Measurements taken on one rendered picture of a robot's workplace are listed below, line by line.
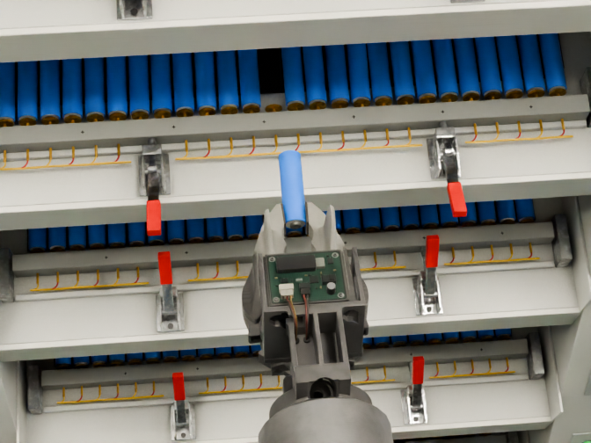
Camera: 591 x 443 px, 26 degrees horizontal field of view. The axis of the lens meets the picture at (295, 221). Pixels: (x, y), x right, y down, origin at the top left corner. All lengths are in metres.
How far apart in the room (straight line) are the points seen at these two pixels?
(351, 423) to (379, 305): 0.51
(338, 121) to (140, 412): 0.48
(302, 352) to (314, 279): 0.05
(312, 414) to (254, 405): 0.66
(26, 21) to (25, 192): 0.20
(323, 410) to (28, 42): 0.40
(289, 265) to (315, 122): 0.30
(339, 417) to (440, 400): 0.68
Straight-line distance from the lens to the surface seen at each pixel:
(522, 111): 1.20
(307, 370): 0.84
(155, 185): 1.14
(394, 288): 1.34
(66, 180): 1.18
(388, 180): 1.18
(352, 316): 0.89
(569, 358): 1.43
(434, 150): 1.18
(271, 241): 0.95
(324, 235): 0.99
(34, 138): 1.18
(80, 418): 1.50
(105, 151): 1.18
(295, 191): 1.02
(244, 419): 1.49
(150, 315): 1.33
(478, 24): 1.07
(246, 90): 1.19
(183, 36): 1.04
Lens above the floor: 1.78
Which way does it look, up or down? 47 degrees down
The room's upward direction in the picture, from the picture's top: straight up
